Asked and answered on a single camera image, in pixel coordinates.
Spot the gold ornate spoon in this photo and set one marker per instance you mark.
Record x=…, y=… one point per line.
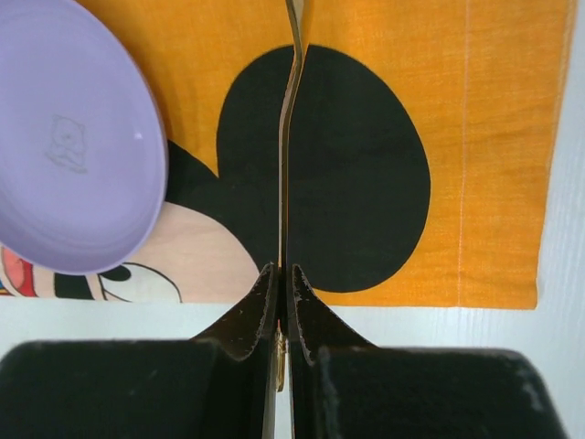
x=300, y=15

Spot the orange Mickey Mouse cloth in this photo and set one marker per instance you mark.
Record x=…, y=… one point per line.
x=421, y=140

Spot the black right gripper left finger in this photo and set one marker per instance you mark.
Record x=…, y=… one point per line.
x=218, y=384

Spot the lilac plate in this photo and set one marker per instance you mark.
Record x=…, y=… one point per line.
x=83, y=147

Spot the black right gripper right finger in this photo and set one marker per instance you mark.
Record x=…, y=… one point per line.
x=343, y=386

